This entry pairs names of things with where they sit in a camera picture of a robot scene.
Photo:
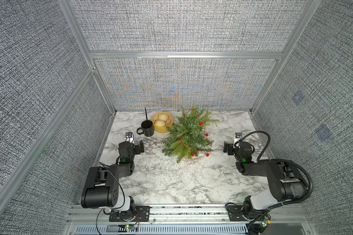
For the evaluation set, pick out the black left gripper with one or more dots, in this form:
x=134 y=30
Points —
x=136 y=148

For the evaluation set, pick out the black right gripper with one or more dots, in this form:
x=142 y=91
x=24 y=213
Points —
x=230 y=147

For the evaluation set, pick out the red string lights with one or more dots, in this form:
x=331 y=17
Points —
x=191 y=137

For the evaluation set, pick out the small green christmas tree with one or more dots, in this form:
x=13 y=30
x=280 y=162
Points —
x=169 y=144

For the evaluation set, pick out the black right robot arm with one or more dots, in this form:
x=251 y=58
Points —
x=288 y=182

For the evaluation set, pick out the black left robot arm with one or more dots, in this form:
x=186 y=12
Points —
x=103 y=190

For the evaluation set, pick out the black mug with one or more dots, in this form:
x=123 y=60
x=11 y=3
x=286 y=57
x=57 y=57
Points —
x=146 y=129

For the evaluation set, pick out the white steamed bun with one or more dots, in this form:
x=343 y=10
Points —
x=163 y=116
x=160 y=123

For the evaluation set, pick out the yellow bamboo steamer basket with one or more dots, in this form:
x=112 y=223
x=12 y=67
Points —
x=169 y=123

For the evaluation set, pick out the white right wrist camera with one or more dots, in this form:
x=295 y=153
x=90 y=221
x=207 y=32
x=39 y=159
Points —
x=237 y=138

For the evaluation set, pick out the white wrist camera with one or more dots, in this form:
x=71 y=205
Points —
x=237 y=138
x=129 y=137

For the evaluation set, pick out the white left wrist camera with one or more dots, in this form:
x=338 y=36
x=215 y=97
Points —
x=129 y=137

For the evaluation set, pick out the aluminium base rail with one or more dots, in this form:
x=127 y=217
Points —
x=189 y=219

